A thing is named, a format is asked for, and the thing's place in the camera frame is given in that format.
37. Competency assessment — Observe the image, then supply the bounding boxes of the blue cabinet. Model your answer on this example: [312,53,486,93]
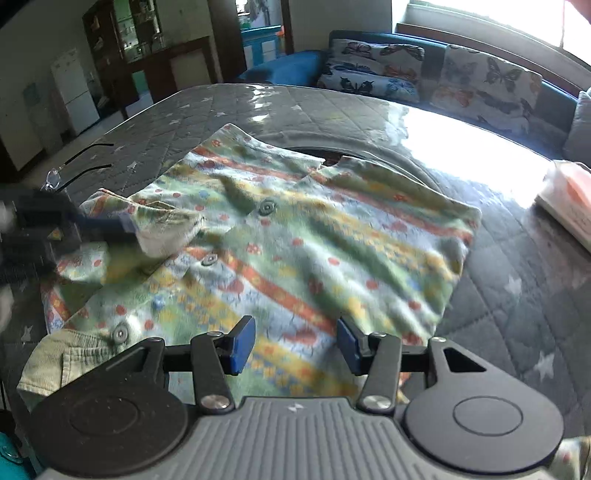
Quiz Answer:
[242,25,283,70]

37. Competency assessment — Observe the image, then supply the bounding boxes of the brown door frame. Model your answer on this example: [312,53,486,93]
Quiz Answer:
[231,0,296,79]

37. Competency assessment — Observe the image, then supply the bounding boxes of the blue sofa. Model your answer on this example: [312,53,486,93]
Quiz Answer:
[238,30,591,162]

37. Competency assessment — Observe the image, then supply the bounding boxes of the dark wooden cabinet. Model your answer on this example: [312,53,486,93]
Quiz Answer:
[82,0,218,118]

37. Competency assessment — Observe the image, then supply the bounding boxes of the grey pillow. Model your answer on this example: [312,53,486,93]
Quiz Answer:
[562,90,591,162]

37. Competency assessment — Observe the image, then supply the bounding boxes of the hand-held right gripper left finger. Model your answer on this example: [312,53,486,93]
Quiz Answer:
[88,316,256,412]

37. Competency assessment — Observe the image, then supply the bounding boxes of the tall butterfly print cushion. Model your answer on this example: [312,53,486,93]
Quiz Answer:
[429,45,543,134]

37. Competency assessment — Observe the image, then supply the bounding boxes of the pink folded cloth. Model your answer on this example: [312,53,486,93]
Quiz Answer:
[536,159,591,254]

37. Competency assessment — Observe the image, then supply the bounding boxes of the teal plastic object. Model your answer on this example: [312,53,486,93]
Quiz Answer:
[0,431,35,480]

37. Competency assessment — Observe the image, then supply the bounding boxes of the long butterfly print cushion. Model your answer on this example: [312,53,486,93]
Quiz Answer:
[318,38,424,103]

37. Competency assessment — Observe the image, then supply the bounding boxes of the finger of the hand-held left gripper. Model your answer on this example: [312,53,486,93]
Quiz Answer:
[69,210,139,244]

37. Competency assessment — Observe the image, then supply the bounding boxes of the window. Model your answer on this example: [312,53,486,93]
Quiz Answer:
[392,0,591,70]

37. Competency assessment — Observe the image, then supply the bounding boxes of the green patterned baby shirt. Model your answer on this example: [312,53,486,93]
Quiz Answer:
[17,122,483,411]

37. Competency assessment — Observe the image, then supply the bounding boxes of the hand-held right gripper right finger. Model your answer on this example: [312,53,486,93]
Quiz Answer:
[337,318,490,414]

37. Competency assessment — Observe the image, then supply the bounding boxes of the round black table heater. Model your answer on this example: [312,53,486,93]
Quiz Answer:
[286,147,435,188]

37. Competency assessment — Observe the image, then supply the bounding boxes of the white refrigerator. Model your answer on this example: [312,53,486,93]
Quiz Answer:
[50,47,100,137]

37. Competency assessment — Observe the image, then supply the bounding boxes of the grey quilted table cover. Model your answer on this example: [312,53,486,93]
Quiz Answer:
[0,83,591,462]

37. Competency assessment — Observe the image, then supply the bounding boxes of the eyeglasses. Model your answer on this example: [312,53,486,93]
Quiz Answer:
[44,142,115,192]

